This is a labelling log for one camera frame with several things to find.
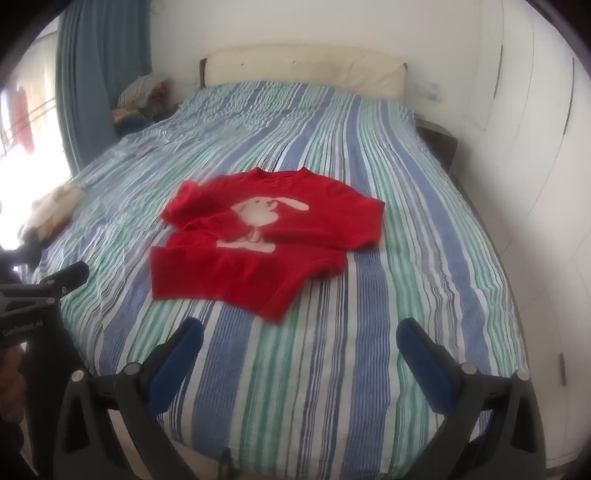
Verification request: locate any white wardrobe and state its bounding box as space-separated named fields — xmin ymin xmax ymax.
xmin=462 ymin=0 xmax=591 ymax=462

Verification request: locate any dark bedside table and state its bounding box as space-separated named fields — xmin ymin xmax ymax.
xmin=416 ymin=115 xmax=461 ymax=175

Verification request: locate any white wall socket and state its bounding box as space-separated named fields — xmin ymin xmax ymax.
xmin=416 ymin=80 xmax=445 ymax=101

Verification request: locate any blue curtain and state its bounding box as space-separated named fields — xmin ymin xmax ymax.
xmin=55 ymin=0 xmax=154 ymax=175

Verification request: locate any person's left hand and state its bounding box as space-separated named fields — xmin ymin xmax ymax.
xmin=0 ymin=344 xmax=27 ymax=411

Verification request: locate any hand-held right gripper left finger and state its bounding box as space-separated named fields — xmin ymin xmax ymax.
xmin=58 ymin=318 xmax=205 ymax=480

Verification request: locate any beige cloth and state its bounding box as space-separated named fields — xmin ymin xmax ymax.
xmin=18 ymin=185 xmax=86 ymax=246

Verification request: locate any red sweater with rabbit print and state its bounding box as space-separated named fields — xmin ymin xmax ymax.
xmin=150 ymin=168 xmax=386 ymax=324

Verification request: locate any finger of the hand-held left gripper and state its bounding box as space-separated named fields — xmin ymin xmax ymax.
xmin=41 ymin=261 xmax=90 ymax=291

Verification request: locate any cream padded headboard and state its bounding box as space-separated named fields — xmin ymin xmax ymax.
xmin=199 ymin=44 xmax=409 ymax=100

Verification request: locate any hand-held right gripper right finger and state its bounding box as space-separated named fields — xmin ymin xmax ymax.
xmin=396 ymin=318 xmax=548 ymax=480

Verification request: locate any hanging red garment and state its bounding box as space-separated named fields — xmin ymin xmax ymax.
xmin=11 ymin=85 xmax=36 ymax=154

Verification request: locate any pile of folded clothes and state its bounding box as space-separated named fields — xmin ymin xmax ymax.
xmin=111 ymin=74 xmax=174 ymax=136

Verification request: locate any striped blue green bed sheet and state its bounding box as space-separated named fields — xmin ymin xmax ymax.
xmin=28 ymin=80 xmax=529 ymax=472

